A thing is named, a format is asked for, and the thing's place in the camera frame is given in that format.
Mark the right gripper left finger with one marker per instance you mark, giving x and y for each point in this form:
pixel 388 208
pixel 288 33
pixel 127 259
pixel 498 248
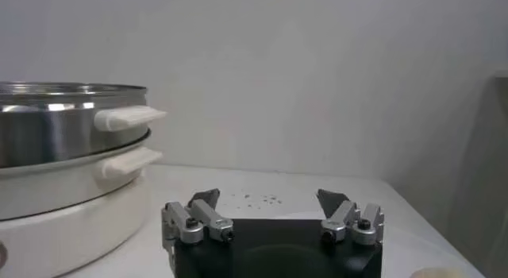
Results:
pixel 198 216

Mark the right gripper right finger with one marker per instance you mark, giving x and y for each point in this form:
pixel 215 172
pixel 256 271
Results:
pixel 345 218

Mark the white steamed baozi bun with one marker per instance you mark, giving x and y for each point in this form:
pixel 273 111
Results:
pixel 438 273

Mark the white electric cooker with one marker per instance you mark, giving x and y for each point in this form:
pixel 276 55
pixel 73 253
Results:
pixel 59 232

